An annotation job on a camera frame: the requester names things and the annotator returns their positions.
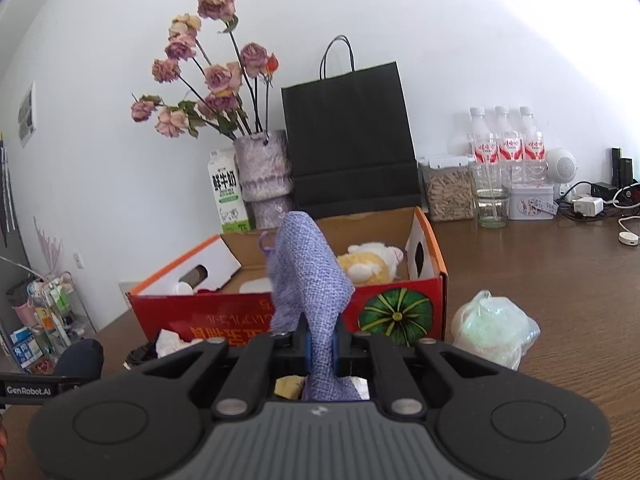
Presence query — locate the red orange cardboard box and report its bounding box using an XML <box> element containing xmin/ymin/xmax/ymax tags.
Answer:
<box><xmin>126</xmin><ymin>206</ymin><xmax>449</xmax><ymax>356</ymax></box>

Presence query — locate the white yellow plush toy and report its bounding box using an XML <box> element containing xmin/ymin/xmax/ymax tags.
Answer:
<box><xmin>336</xmin><ymin>241</ymin><xmax>406</xmax><ymax>287</ymax></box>

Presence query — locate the purple speckled vase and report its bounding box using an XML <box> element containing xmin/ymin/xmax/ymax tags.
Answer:
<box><xmin>233</xmin><ymin>130</ymin><xmax>296</xmax><ymax>231</ymax></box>

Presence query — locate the metal storage rack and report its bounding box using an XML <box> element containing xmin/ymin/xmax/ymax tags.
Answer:
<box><xmin>0</xmin><ymin>255</ymin><xmax>96</xmax><ymax>376</ymax></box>

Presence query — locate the clear jar of pellets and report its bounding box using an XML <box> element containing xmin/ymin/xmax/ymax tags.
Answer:
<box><xmin>419</xmin><ymin>155</ymin><xmax>476</xmax><ymax>223</ymax></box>

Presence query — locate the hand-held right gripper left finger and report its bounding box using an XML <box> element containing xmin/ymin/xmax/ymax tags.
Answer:
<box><xmin>127</xmin><ymin>331</ymin><xmax>311</xmax><ymax>421</ymax></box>

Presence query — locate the dried rose bouquet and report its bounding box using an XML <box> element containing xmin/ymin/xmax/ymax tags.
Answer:
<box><xmin>131</xmin><ymin>0</ymin><xmax>281</xmax><ymax>141</ymax></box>

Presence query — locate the white charger plug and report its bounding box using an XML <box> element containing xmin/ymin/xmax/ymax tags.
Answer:
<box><xmin>572</xmin><ymin>196</ymin><xmax>604</xmax><ymax>216</ymax></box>

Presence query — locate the white round speaker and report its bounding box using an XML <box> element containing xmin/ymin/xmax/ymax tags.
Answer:
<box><xmin>545</xmin><ymin>147</ymin><xmax>577</xmax><ymax>184</ymax></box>

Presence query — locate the white printed tin box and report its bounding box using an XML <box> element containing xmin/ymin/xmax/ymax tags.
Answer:
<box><xmin>507</xmin><ymin>184</ymin><xmax>558</xmax><ymax>221</ymax></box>

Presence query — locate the empty glass jar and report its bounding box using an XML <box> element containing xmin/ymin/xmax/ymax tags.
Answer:
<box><xmin>472</xmin><ymin>162</ymin><xmax>511</xmax><ymax>228</ymax></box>

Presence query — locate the black upright device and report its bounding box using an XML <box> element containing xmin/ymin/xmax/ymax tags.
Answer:
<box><xmin>611</xmin><ymin>147</ymin><xmax>635</xmax><ymax>186</ymax></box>

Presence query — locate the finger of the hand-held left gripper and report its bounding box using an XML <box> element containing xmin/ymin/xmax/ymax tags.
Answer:
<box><xmin>124</xmin><ymin>342</ymin><xmax>157</xmax><ymax>370</ymax></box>

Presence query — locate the red label water bottle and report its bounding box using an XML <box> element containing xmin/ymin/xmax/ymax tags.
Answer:
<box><xmin>494</xmin><ymin>105</ymin><xmax>523</xmax><ymax>186</ymax></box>
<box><xmin>517</xmin><ymin>105</ymin><xmax>546</xmax><ymax>183</ymax></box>
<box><xmin>468</xmin><ymin>106</ymin><xmax>499</xmax><ymax>193</ymax></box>

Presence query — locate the crumpled white tissue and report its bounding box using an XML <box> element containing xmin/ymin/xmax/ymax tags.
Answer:
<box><xmin>155</xmin><ymin>329</ymin><xmax>201</xmax><ymax>358</ymax></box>

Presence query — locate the translucent white plastic bag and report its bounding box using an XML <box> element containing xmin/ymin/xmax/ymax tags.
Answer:
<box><xmin>451</xmin><ymin>290</ymin><xmax>542</xmax><ymax>372</ymax></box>

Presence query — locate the purple woven pouch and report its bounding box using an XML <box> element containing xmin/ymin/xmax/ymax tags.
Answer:
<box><xmin>259</xmin><ymin>211</ymin><xmax>363</xmax><ymax>402</ymax></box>

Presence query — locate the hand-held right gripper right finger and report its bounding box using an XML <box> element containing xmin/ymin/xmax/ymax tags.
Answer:
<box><xmin>332</xmin><ymin>330</ymin><xmax>521</xmax><ymax>421</ymax></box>

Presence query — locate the white charging cable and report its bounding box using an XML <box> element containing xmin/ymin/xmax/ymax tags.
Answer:
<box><xmin>618</xmin><ymin>215</ymin><xmax>640</xmax><ymax>247</ymax></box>

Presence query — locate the white green milk carton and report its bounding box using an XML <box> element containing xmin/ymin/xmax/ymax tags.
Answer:
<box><xmin>206</xmin><ymin>149</ymin><xmax>251</xmax><ymax>234</ymax></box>

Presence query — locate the black paper bag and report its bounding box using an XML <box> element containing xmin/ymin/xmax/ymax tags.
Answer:
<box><xmin>281</xmin><ymin>35</ymin><xmax>421</xmax><ymax>221</ymax></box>

